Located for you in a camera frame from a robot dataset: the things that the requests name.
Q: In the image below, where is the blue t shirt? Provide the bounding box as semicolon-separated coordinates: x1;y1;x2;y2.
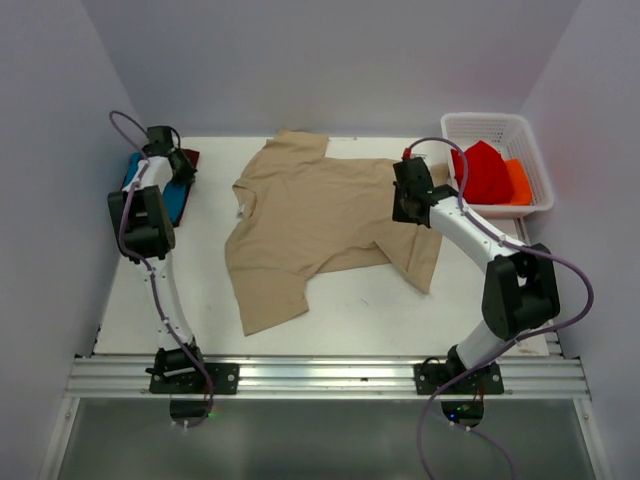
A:
122;152;191;227

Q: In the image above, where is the beige t shirt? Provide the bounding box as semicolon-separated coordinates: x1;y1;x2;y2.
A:
225;130;442;335

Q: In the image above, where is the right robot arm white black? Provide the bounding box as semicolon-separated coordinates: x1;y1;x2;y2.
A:
392;157;560;393

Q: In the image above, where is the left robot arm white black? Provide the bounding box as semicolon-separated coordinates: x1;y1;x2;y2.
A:
108;125;208;393

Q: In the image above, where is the red t shirt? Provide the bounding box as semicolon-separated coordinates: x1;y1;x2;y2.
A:
463;141;513;205

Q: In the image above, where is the orange t shirt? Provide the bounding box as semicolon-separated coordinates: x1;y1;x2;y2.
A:
505;158;533;206

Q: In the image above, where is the white plastic basket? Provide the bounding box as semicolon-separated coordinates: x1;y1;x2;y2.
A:
441;113;554;218

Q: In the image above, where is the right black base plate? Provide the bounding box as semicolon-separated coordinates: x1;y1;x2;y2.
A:
413;357;505;396

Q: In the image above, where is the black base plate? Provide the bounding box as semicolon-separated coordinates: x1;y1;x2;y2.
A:
413;357;505;396
145;363;240;395

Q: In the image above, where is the aluminium mounting rail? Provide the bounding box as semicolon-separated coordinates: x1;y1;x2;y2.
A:
63;355;590;400

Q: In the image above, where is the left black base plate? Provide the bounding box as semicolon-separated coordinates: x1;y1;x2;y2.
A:
145;363;240;395

